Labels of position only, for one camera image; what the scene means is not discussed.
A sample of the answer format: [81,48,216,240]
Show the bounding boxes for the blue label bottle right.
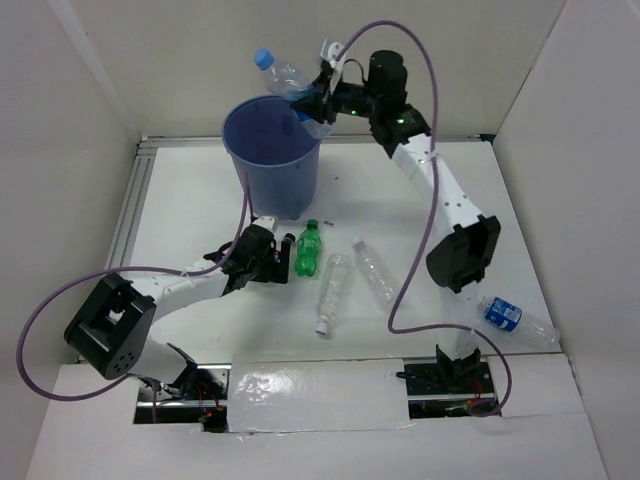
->
[477,297,561,351]

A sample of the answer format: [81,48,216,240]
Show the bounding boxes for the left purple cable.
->
[17,172,254,402]

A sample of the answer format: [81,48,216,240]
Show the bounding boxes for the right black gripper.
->
[290,72,381,126]

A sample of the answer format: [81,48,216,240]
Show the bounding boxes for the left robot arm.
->
[64,217,295,399]

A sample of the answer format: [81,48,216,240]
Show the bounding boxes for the clear bottle blue label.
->
[254,48,331,139]

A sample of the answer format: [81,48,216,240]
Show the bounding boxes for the aluminium frame rail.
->
[108,136,503,307]

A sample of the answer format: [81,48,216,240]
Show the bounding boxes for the blue plastic bin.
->
[221,96,321,220]

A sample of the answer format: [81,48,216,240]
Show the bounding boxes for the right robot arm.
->
[292,42,501,392]

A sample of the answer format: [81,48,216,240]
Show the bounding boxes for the clear bottle lower middle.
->
[315,253,353,338]

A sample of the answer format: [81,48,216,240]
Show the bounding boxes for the clear bottle white cap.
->
[351,237,400,311]

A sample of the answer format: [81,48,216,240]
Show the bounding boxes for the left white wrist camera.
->
[253,216,278,234]

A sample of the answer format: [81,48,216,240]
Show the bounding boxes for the green soda bottle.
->
[294,219,322,277]

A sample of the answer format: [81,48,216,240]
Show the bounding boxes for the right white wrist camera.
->
[319,38,345,72]

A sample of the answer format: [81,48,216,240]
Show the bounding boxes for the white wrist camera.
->
[319,38,345,72]
[253,216,278,234]

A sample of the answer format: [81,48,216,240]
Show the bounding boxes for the silver tape sheet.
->
[227,359,410,433]

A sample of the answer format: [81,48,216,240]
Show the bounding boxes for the clear bottle dark label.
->
[274,233,296,269]

